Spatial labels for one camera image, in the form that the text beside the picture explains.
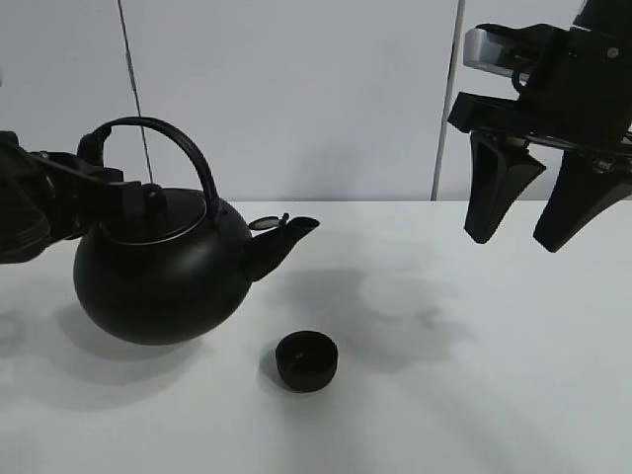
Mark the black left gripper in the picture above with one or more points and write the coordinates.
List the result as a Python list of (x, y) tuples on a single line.
[(47, 197)]

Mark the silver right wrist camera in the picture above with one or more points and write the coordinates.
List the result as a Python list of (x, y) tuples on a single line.
[(502, 50)]

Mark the black metal tea kettle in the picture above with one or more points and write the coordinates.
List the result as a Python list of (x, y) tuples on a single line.
[(185, 264)]

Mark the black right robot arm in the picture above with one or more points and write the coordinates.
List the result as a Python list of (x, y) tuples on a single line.
[(605, 15)]

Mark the small black teacup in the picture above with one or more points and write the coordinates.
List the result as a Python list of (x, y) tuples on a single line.
[(306, 361)]

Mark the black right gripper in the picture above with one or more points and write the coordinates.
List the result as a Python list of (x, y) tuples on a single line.
[(577, 97)]

